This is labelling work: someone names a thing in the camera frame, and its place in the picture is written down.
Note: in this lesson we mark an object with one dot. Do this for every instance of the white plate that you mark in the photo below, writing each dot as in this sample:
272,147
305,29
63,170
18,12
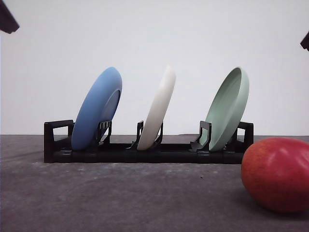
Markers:
153,121

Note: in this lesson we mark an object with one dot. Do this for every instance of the blue plate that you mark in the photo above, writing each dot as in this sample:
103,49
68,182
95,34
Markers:
98,105

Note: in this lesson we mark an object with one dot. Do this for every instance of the green plate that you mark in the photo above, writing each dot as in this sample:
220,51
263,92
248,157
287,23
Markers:
227,110

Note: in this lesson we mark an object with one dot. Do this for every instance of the black plate rack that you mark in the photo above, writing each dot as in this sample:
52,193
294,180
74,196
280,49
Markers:
57,147

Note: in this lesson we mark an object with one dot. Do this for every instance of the black object top right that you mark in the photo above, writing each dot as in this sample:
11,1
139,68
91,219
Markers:
305,42

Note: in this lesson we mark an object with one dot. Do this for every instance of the black object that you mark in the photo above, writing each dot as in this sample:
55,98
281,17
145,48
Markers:
305,42
7,22

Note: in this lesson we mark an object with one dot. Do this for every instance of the red pomegranate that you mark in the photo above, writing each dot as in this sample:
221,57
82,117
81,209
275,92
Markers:
275,171

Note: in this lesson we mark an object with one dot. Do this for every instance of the black object top left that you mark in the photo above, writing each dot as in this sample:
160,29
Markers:
7,22

